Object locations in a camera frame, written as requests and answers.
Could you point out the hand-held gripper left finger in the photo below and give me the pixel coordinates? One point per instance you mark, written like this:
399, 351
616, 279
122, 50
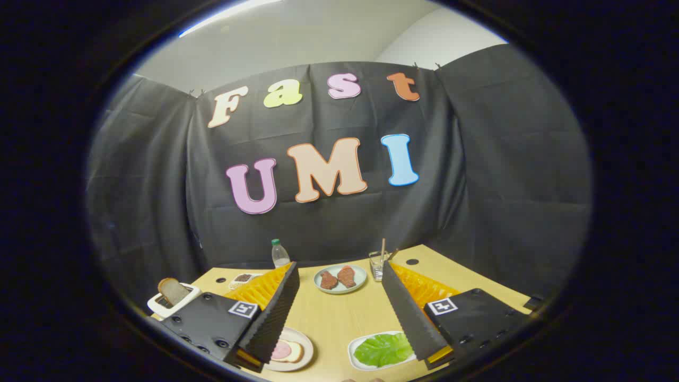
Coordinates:
276, 313

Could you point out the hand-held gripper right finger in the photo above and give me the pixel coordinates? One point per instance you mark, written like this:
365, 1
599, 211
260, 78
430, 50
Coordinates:
406, 313

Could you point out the green lettuce leaf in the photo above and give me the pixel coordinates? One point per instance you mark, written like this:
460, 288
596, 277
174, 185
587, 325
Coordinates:
382, 350

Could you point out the toasted bread slice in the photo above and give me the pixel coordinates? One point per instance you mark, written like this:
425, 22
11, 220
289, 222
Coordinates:
172, 291

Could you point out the pink ham slice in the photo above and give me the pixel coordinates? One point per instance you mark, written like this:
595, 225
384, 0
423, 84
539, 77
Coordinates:
281, 350

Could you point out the beige round plate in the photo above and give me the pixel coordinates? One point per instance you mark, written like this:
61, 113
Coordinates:
306, 340

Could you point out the small bread slice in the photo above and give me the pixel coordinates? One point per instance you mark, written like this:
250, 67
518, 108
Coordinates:
298, 351

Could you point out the small white dish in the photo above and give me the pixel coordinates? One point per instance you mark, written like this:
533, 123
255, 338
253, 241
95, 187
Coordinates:
243, 278

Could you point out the clear drinking glass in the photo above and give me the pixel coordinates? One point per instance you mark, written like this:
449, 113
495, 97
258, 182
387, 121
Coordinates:
375, 267

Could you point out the clear bottle with green cap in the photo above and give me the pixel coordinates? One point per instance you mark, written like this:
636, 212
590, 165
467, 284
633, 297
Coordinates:
279, 257

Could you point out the light blue plate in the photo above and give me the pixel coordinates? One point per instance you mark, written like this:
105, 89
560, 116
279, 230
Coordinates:
361, 273

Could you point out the brown meat piece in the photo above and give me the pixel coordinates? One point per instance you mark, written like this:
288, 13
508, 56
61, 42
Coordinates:
347, 276
328, 280

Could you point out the wooden stick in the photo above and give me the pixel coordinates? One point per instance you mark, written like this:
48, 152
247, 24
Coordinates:
382, 248

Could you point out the white oblong plate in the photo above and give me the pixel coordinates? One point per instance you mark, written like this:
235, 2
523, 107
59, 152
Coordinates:
355, 361

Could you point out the white toaster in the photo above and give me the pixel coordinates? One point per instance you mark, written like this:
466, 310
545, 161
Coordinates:
156, 306

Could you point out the black backdrop cloth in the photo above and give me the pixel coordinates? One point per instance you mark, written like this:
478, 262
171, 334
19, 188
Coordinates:
477, 159

